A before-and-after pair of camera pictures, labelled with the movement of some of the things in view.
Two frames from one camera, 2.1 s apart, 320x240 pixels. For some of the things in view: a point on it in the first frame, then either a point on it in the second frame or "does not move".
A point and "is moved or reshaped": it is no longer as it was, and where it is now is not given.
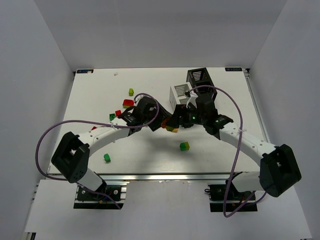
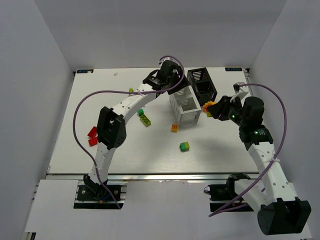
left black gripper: (155, 120) -> (176, 83)
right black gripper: (179, 116) -> (220, 108)
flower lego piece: (170, 128) is moved or reshaped
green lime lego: (184, 146) does not move
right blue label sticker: (233, 69) does not move
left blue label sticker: (85, 71) does not move
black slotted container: (201, 77) does not move
